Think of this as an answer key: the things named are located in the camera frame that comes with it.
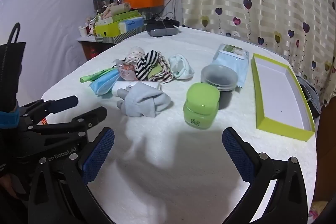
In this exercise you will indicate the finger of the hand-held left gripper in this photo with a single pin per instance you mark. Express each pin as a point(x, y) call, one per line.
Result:
point(89, 116)
point(61, 102)

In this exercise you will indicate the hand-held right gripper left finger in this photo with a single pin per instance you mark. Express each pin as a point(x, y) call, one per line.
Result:
point(99, 154)

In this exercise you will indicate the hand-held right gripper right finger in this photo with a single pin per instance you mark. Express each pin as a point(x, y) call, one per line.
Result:
point(237, 155)

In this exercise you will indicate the blue face mask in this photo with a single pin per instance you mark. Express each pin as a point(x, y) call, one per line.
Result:
point(102, 83)

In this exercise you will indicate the green patterned cloth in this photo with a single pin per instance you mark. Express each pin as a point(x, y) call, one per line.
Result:
point(92, 76)

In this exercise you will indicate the grey and white sock bundle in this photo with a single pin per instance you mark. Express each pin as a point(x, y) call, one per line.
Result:
point(143, 100)

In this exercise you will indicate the clear red snack packet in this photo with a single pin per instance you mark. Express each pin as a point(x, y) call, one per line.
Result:
point(126, 69)

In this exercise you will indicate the green cardboard box tray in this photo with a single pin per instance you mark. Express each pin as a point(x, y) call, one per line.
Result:
point(278, 92)

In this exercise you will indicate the black white striped sock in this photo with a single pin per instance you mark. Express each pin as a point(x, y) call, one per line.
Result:
point(147, 62)

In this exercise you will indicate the green cloth with striped trim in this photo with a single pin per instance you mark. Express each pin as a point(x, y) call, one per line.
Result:
point(158, 72)

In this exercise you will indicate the light blue white sock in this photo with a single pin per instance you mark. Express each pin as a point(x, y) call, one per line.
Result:
point(181, 66)

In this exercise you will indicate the brown wooden cabinet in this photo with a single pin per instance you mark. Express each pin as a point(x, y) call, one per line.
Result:
point(92, 49)

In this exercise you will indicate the green rolled cloth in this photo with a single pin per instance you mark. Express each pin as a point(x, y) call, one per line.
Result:
point(200, 106)

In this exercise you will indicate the white paper cup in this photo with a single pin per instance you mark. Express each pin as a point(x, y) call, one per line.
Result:
point(83, 31)

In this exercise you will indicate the beige striped rolled sock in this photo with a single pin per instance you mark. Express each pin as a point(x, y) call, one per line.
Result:
point(135, 53)

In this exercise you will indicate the black white patterned box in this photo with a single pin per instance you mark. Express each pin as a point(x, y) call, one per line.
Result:
point(118, 37)

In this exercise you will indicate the brown wooden wardrobe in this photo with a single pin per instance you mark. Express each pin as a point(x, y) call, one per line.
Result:
point(325, 148)

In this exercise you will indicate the green storage carton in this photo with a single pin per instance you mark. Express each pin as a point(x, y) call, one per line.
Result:
point(110, 27)

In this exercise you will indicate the light blue wet wipes pack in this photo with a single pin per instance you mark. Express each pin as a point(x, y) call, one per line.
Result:
point(231, 62)

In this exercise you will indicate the dark blue jeans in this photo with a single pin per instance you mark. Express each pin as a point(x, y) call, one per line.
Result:
point(309, 95)

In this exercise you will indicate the pink patterned item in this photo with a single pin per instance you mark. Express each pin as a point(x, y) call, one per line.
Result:
point(316, 213)

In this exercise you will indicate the blue white tissue box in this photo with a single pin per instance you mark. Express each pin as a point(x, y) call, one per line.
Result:
point(131, 24)

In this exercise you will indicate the glass jar with black lid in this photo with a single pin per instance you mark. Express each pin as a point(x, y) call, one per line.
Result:
point(96, 3)

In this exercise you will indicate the rolled beige towel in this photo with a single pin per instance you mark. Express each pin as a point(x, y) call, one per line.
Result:
point(116, 9)

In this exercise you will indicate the black and grey device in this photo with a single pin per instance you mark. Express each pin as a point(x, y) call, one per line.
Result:
point(161, 28)

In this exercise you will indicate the orange plastic tray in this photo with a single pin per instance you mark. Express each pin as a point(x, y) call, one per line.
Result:
point(143, 2)

